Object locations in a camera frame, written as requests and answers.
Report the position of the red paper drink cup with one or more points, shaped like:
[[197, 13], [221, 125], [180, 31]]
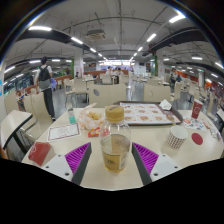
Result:
[[197, 109]]

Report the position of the brown food tray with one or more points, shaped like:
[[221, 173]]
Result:
[[146, 115]]

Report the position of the ceiling air conditioner unit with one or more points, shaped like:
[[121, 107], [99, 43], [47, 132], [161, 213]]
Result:
[[95, 34]]

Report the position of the red sauce sachet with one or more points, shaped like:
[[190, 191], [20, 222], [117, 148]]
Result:
[[93, 132]]

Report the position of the beige chair with oval hole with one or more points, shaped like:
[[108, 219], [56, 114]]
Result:
[[108, 95], [156, 93]]

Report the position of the colourful printed leaflet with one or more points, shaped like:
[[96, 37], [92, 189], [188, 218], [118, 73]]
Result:
[[195, 124]]

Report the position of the red paper packet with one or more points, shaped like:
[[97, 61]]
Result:
[[39, 153]]

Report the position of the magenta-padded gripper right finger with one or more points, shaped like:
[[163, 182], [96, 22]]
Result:
[[146, 158]]

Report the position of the white card with red print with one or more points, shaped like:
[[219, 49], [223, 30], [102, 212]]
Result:
[[63, 132]]

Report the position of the white red-dotted paper cup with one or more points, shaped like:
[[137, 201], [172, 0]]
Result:
[[176, 138]]

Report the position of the group of beige chairs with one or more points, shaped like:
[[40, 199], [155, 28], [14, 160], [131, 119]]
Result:
[[80, 88]]

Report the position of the white crumpled napkin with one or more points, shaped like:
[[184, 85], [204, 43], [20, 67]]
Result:
[[165, 104]]

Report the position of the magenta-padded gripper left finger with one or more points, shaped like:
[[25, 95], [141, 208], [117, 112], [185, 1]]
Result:
[[78, 158]]

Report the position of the beige black-edged neighbour table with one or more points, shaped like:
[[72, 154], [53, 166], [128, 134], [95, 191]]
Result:
[[13, 125], [220, 115]]

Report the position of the person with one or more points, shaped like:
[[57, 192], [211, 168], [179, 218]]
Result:
[[45, 78], [173, 79]]

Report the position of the flat round red coaster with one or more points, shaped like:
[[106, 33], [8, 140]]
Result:
[[197, 139]]

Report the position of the group of ceiling lights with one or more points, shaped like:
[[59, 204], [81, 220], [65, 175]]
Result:
[[176, 18]]

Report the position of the clear bottle with yellow drink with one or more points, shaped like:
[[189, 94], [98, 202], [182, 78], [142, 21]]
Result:
[[115, 150]]

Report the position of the clear bag of fried food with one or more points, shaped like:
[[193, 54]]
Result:
[[90, 118]]

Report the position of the small teal sanitizer bottle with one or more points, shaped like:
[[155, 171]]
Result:
[[71, 116]]

